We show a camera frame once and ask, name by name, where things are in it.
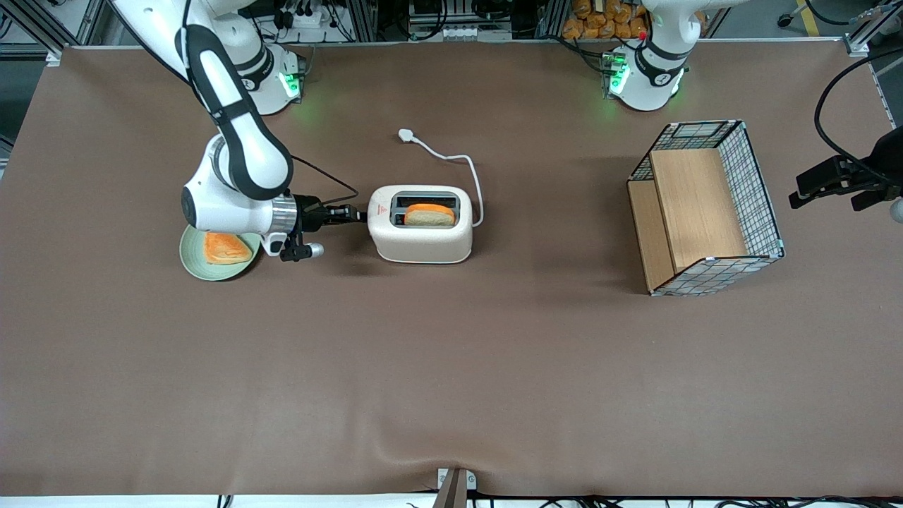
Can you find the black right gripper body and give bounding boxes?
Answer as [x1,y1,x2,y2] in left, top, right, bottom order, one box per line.
[295,194,332,236]

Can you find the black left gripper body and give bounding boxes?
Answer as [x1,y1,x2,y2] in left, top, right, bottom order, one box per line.
[873,126,903,186]

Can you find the white two-slot toaster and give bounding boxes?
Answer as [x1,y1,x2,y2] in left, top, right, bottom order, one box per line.
[366,185,474,265]

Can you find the bread slice with orange crust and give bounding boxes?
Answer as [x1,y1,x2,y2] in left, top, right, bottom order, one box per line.
[404,204,456,227]

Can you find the triangular orange toasted sandwich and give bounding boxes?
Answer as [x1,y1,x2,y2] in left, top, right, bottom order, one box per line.
[205,233,253,265]

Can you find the pale green round plate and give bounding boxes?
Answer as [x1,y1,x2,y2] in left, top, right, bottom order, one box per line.
[179,224,262,282]

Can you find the brown table cover cloth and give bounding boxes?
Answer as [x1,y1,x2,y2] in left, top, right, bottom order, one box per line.
[0,39,903,499]

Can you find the white power strip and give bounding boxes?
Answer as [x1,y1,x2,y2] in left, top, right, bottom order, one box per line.
[277,0,327,30]

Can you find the bag of bread rolls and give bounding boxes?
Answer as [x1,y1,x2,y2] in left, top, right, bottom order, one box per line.
[562,0,651,41]

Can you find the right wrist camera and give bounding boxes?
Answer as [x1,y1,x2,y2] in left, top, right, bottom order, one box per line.
[280,236,326,263]

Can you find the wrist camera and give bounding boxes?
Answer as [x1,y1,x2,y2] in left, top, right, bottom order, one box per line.
[280,236,326,263]
[852,185,903,224]

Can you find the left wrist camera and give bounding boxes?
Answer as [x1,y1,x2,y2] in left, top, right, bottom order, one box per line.
[852,185,903,224]

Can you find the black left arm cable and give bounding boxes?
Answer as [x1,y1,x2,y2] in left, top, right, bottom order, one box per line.
[814,48,903,188]

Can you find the white toaster power cord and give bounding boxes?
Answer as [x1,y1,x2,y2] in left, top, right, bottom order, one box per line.
[398,128,485,229]

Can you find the aluminium frame profile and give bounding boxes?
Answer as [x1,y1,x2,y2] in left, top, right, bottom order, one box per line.
[0,0,107,66]
[843,0,903,57]

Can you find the wire basket with wooden shelf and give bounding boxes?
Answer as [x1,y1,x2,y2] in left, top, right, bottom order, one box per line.
[626,120,786,297]

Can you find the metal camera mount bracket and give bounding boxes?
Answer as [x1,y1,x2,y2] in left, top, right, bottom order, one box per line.
[436,468,478,508]

